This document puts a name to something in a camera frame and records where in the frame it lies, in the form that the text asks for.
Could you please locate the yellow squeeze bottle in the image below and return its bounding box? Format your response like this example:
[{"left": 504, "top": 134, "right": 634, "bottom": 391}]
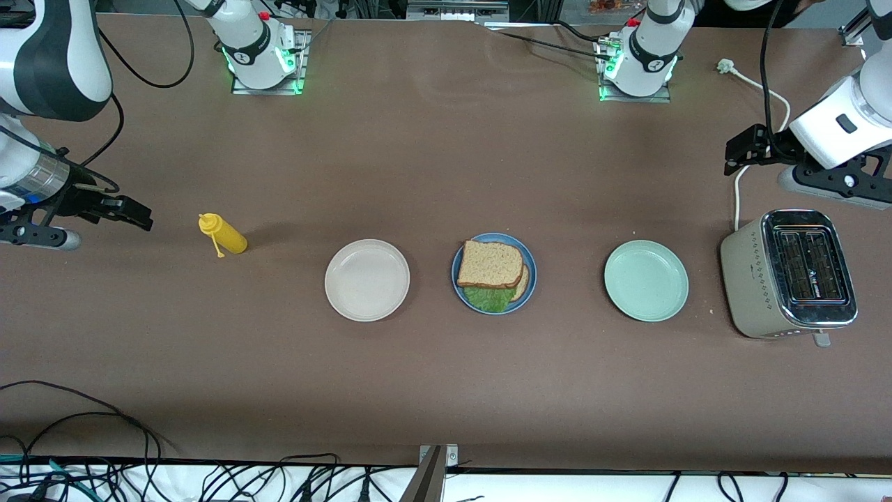
[{"left": 198, "top": 213, "right": 249, "bottom": 259}]

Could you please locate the green lettuce leaf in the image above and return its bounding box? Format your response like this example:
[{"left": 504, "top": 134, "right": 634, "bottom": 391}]
[{"left": 463, "top": 284, "right": 517, "bottom": 314}]

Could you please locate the green plate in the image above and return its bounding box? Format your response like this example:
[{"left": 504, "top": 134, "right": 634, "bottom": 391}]
[{"left": 603, "top": 240, "right": 690, "bottom": 323}]

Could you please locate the blue plate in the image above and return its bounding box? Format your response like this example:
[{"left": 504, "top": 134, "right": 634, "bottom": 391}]
[{"left": 451, "top": 232, "right": 538, "bottom": 316}]

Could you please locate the beige plate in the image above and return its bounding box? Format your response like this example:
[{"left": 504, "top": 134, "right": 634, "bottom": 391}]
[{"left": 324, "top": 239, "right": 411, "bottom": 323}]

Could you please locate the beige chrome toaster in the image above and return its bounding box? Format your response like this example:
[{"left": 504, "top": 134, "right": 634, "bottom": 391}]
[{"left": 720, "top": 209, "right": 859, "bottom": 348}]

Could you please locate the gray metal box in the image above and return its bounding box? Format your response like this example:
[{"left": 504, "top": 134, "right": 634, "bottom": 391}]
[{"left": 406, "top": 0, "right": 509, "bottom": 23}]

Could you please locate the gray metal bar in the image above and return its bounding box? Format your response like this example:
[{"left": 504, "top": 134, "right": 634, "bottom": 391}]
[{"left": 399, "top": 446, "right": 447, "bottom": 502}]

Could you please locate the white toaster power cable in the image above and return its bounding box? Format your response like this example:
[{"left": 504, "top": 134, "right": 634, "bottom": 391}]
[{"left": 718, "top": 59, "right": 792, "bottom": 232}]

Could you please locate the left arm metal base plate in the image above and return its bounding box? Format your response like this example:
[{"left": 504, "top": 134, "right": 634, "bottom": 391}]
[{"left": 598, "top": 38, "right": 673, "bottom": 104}]

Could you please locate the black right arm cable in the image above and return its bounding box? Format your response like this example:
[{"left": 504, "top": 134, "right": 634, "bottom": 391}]
[{"left": 56, "top": 0, "right": 196, "bottom": 192}]

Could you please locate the aluminium frame post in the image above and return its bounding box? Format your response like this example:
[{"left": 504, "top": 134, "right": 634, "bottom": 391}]
[{"left": 840, "top": 8, "right": 873, "bottom": 47}]

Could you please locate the long black floor cable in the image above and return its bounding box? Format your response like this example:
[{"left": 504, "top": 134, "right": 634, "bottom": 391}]
[{"left": 0, "top": 380, "right": 176, "bottom": 450}]

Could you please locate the black base cable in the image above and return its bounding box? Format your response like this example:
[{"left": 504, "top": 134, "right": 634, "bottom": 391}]
[
  {"left": 496, "top": 31, "right": 614, "bottom": 61},
  {"left": 547, "top": 20, "right": 607, "bottom": 44}
]

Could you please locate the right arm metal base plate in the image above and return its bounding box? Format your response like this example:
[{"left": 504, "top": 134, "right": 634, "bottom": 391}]
[{"left": 231, "top": 28, "right": 312, "bottom": 96}]

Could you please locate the teal cable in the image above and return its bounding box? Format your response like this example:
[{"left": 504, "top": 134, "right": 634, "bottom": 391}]
[{"left": 0, "top": 453, "right": 95, "bottom": 502}]

